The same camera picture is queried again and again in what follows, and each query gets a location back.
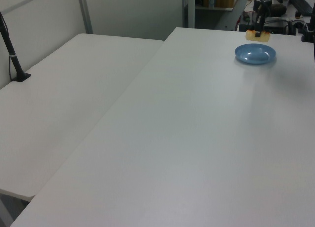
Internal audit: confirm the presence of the bread with orange topping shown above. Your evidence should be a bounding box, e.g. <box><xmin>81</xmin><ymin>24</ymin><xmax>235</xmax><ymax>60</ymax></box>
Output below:
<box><xmin>245</xmin><ymin>29</ymin><xmax>271</xmax><ymax>43</ymax></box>

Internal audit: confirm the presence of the black electronics box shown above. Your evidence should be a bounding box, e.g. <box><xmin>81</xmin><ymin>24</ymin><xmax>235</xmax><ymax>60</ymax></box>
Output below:
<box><xmin>263</xmin><ymin>19</ymin><xmax>296</xmax><ymax>36</ymax></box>

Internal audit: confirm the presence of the dark rounded bag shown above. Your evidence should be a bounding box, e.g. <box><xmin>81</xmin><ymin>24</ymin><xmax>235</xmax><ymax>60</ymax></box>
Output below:
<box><xmin>269</xmin><ymin>3</ymin><xmax>287</xmax><ymax>16</ymax></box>

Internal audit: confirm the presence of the blue round plate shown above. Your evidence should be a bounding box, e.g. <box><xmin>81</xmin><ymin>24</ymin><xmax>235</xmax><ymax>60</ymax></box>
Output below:
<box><xmin>234</xmin><ymin>43</ymin><xmax>277</xmax><ymax>65</ymax></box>

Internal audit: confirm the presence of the black keyboard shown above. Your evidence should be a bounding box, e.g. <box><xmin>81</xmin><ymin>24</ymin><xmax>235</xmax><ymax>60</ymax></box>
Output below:
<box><xmin>288</xmin><ymin>0</ymin><xmax>314</xmax><ymax>16</ymax></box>

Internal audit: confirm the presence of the black camera pole with clamp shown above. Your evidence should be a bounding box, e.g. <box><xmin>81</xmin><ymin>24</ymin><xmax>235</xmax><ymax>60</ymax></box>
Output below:
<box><xmin>300</xmin><ymin>5</ymin><xmax>315</xmax><ymax>43</ymax></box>

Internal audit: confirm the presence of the white door frame post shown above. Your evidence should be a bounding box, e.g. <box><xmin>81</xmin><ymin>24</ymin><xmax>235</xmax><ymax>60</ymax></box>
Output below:
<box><xmin>182</xmin><ymin>0</ymin><xmax>196</xmax><ymax>29</ymax></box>

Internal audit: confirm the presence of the grey metal partition post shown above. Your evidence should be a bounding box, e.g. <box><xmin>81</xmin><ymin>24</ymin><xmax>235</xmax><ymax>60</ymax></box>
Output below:
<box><xmin>76</xmin><ymin>0</ymin><xmax>94</xmax><ymax>35</ymax></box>

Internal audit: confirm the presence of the black camera pole with base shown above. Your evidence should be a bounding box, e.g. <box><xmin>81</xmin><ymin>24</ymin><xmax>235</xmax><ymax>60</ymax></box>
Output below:
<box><xmin>0</xmin><ymin>10</ymin><xmax>32</xmax><ymax>83</ymax></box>

